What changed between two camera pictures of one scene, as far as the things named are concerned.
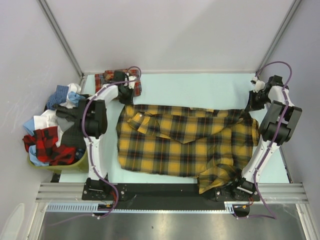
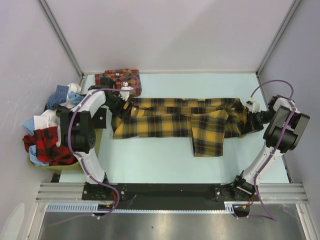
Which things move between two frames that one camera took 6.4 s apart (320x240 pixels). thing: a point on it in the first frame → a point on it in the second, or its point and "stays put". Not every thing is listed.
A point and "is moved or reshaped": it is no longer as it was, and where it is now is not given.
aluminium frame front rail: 58,192 stays put
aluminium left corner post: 63,40 stays put
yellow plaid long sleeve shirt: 211,145 is moved or reshaped
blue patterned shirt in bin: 59,97 stays put
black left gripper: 128,101 → 124,114
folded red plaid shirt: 104,78 stays put
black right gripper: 252,105 → 251,126
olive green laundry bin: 81,165 stays put
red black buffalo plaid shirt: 44,140 stays put
